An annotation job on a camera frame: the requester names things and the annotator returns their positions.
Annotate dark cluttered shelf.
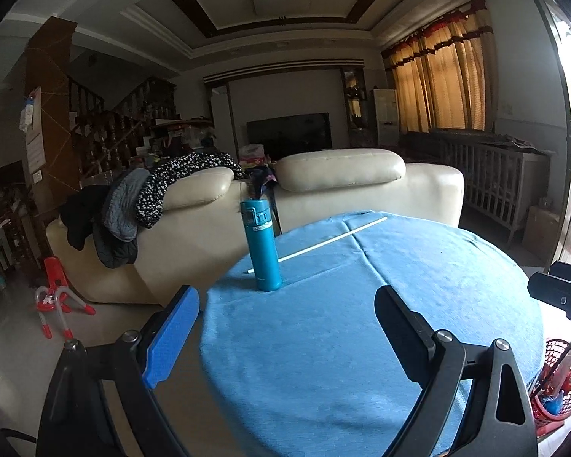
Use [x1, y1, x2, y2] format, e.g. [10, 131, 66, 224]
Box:
[0, 162, 39, 296]

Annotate white baby crib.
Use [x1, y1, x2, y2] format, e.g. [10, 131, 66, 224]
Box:
[431, 128, 550, 248]

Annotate black white floral cloth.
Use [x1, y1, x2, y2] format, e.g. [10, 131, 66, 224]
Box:
[136, 152, 243, 229]

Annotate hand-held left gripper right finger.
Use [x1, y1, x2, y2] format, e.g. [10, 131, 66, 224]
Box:
[375, 286, 538, 457]

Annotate small cardboard box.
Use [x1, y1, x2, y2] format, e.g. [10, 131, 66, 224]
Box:
[523, 205, 563, 262]

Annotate red white toy frame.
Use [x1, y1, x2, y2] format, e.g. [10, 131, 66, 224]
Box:
[35, 257, 97, 340]

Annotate grey cloth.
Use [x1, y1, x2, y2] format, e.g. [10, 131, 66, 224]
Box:
[93, 168, 150, 270]

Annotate square ceiling light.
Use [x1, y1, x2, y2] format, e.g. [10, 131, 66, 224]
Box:
[251, 0, 315, 17]

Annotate wooden staircase railing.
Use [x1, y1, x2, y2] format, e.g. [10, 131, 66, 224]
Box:
[69, 78, 177, 186]

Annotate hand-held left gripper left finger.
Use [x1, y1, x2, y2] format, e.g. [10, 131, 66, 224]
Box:
[38, 284, 201, 457]

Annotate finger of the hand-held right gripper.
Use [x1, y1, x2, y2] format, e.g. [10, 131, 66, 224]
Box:
[527, 261, 571, 308]

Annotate black flat television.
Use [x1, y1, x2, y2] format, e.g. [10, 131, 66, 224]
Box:
[246, 113, 333, 155]

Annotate blue thermos bottle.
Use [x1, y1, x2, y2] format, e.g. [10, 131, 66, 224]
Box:
[239, 197, 282, 292]

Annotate cream leather sofa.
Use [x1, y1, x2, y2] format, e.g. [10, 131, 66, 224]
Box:
[45, 149, 464, 305]

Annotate blue tablecloth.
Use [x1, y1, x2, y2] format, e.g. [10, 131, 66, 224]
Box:
[199, 210, 545, 457]

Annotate thin white stick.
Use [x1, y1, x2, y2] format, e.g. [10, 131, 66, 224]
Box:
[247, 216, 388, 274]

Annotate white wall calendar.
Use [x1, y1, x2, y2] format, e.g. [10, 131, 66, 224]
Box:
[19, 86, 46, 172]

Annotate yellow curtains with red trim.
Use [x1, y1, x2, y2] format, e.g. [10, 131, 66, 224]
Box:
[381, 0, 496, 134]

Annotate blue plastic bag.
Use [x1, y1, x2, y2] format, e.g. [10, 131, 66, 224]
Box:
[539, 390, 565, 416]

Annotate white standing air conditioner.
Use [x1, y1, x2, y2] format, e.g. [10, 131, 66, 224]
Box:
[372, 88, 400, 146]

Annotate dark display cabinet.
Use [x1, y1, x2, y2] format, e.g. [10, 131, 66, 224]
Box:
[343, 67, 367, 148]

